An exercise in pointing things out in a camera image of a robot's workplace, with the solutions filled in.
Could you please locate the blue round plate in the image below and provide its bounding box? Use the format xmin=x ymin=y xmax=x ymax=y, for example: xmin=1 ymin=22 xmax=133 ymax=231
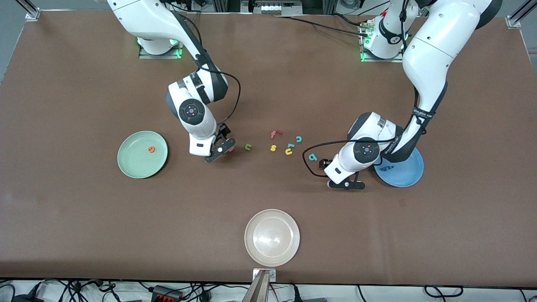
xmin=373 ymin=147 xmax=424 ymax=187

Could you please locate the green round plate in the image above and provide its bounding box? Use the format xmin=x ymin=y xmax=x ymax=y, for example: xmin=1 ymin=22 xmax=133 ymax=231
xmin=117 ymin=130 xmax=169 ymax=180

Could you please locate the white round plate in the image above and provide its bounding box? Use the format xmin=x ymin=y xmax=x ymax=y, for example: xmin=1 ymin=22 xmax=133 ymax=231
xmin=245 ymin=209 xmax=301 ymax=267

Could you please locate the silver connector box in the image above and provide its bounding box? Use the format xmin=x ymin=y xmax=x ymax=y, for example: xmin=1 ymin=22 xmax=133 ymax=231
xmin=241 ymin=0 xmax=302 ymax=15

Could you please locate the black orange power strip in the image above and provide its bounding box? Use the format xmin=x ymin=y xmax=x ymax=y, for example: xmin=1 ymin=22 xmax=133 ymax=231
xmin=152 ymin=285 xmax=183 ymax=302

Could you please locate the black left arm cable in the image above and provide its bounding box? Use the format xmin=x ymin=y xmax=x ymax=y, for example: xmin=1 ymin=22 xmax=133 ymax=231
xmin=302 ymin=138 xmax=397 ymax=177

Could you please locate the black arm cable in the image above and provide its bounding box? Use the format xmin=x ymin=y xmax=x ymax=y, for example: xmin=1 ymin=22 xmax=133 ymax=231
xmin=302 ymin=138 xmax=397 ymax=177
xmin=170 ymin=8 xmax=242 ymax=126

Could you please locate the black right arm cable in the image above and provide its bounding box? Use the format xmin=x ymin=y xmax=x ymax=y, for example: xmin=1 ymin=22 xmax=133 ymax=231
xmin=170 ymin=8 xmax=242 ymax=126

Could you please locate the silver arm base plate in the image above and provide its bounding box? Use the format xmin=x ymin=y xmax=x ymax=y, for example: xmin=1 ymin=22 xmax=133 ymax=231
xmin=138 ymin=40 xmax=183 ymax=59
xmin=360 ymin=19 xmax=405 ymax=63

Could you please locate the black cable on table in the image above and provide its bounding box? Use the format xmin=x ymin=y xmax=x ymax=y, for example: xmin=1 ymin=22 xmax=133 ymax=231
xmin=273 ymin=15 xmax=370 ymax=36

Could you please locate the grey camera pole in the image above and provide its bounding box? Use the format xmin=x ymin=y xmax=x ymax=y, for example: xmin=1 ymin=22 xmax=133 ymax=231
xmin=241 ymin=271 xmax=271 ymax=302

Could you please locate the black looped cable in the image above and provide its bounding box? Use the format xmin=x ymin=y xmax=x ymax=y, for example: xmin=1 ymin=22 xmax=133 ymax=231
xmin=424 ymin=285 xmax=464 ymax=298

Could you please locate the aluminium frame post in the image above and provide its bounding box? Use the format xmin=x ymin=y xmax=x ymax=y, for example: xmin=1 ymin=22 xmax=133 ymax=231
xmin=17 ymin=0 xmax=40 ymax=21
xmin=506 ymin=0 xmax=537 ymax=28

